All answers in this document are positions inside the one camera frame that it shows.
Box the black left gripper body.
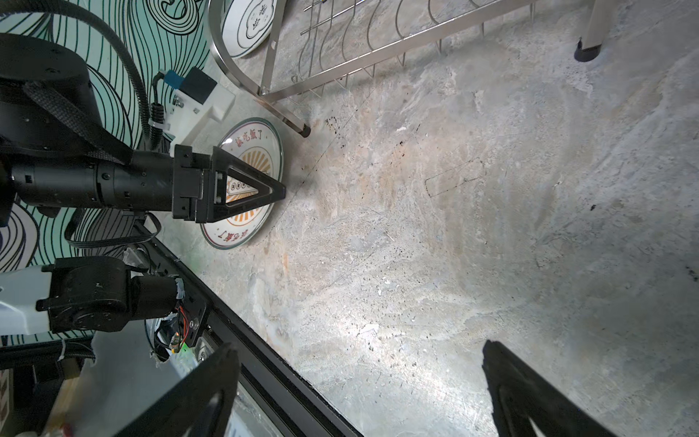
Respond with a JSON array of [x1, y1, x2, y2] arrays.
[[10, 146, 211, 220]]

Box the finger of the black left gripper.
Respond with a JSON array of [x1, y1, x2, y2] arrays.
[[205, 147, 286, 223]]

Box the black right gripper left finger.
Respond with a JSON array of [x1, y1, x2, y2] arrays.
[[118, 343, 240, 436]]

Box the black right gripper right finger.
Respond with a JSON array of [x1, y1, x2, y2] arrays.
[[482, 340, 613, 436]]

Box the left white plate orange sunburst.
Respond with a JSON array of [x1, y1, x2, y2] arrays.
[[200, 118, 284, 249]]

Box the white plate green flower outline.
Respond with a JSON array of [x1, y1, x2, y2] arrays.
[[222, 0, 278, 58]]

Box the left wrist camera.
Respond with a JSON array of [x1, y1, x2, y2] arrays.
[[160, 66, 237, 157]]

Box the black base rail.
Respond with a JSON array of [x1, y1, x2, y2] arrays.
[[144, 239, 362, 436]]

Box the steel wire dish rack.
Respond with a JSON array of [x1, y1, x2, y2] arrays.
[[206, 0, 621, 138]]

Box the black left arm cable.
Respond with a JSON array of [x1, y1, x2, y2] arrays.
[[0, 0, 165, 249]]

